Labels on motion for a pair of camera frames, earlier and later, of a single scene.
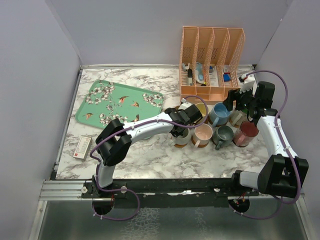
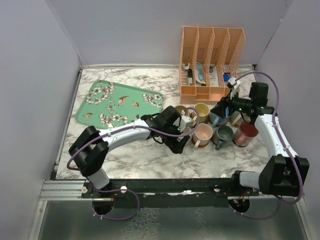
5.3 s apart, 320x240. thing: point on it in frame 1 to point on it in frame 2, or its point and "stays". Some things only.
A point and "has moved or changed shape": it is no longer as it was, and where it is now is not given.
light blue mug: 219,115 stays
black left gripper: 177,134 to 175,146
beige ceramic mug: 191,100 has moved or changed shape
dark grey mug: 223,135 stays
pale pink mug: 202,134 stays
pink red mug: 242,136 stays
